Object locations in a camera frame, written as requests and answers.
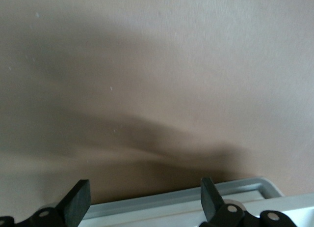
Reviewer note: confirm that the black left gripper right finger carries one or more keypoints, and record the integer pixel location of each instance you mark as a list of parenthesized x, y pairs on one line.
[(216, 205)]

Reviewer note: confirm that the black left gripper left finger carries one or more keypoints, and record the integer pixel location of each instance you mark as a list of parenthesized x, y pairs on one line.
[(73, 202)]

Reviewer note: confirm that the white drawer cabinet grey frame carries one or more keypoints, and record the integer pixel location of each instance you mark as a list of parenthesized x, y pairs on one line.
[(157, 200)]

